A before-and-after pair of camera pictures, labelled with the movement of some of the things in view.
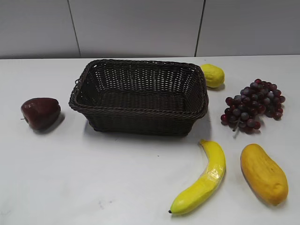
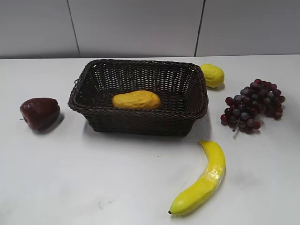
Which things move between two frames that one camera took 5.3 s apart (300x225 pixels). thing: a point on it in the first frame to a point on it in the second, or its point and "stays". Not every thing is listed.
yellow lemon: (214, 76) stays
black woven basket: (140, 97) stays
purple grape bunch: (246, 109) stays
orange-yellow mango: (267, 178) to (138, 99)
